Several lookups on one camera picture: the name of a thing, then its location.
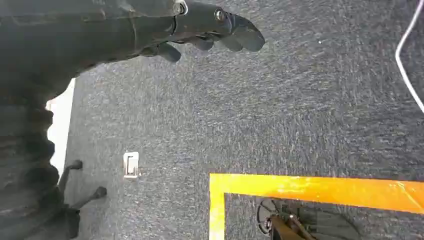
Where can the yellow floor tape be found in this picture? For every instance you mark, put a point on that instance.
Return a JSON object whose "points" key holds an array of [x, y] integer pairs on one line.
{"points": [[298, 188]]}

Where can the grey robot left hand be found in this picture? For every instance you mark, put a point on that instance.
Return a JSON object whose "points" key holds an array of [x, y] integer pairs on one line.
{"points": [[82, 36]]}

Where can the black chair base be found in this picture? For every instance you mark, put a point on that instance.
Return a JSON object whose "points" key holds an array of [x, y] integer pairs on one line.
{"points": [[82, 195]]}

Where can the white floor socket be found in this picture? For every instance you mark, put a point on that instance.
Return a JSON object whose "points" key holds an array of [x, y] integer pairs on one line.
{"points": [[131, 165]]}

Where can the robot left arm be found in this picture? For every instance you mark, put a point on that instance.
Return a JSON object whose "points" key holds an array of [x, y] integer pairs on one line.
{"points": [[23, 172]]}

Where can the white panel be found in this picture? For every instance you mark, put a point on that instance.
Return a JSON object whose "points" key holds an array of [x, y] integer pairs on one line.
{"points": [[61, 126]]}

